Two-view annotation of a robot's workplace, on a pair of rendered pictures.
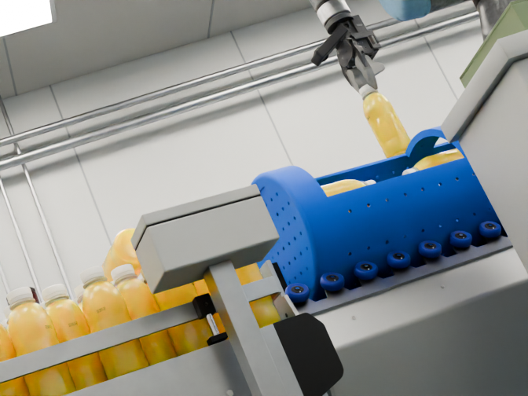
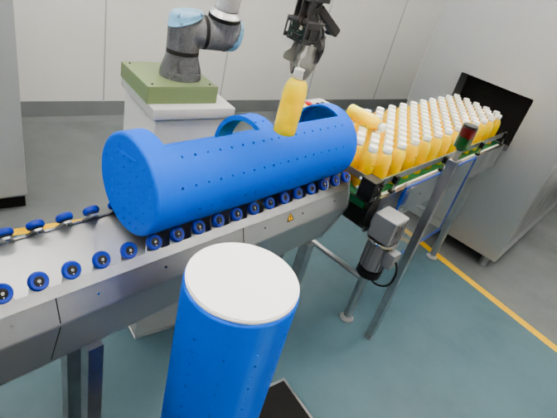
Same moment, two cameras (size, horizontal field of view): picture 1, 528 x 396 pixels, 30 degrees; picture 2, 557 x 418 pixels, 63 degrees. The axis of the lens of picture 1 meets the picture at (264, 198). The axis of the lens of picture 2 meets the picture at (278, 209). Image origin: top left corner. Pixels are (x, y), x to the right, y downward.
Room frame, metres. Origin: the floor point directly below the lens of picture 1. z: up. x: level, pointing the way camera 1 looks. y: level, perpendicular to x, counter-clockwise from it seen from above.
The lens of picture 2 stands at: (3.33, -0.87, 1.75)
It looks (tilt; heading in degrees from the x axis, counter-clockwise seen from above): 31 degrees down; 153
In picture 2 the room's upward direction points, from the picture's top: 15 degrees clockwise
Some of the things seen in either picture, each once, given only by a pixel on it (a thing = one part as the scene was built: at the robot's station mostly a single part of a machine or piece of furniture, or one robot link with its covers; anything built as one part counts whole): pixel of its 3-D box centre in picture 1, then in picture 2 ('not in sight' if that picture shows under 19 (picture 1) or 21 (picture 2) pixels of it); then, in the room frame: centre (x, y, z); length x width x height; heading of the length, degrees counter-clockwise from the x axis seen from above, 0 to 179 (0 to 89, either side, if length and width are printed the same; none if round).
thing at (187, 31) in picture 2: not in sight; (186, 29); (1.67, -0.55, 1.38); 0.13 x 0.12 x 0.14; 99
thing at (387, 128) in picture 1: (385, 124); (291, 104); (2.19, -0.33, 1.33); 0.07 x 0.07 x 0.19
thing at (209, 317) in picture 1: (209, 319); not in sight; (1.56, 0.16, 0.94); 0.03 x 0.02 x 0.08; 116
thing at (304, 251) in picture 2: not in sight; (290, 294); (1.94, 0.03, 0.31); 0.06 x 0.06 x 0.63; 26
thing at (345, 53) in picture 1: (351, 41); (308, 18); (2.21, -0.35, 1.57); 0.09 x 0.08 x 0.12; 117
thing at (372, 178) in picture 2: not in sight; (369, 188); (2.01, 0.19, 0.95); 0.10 x 0.07 x 0.10; 26
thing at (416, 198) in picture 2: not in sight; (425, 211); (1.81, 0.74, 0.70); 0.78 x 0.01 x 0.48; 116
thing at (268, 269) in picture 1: (276, 298); not in sight; (1.85, 0.06, 0.99); 0.10 x 0.02 x 0.12; 26
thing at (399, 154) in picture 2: not in sight; (394, 163); (1.85, 0.40, 0.99); 0.07 x 0.07 x 0.19
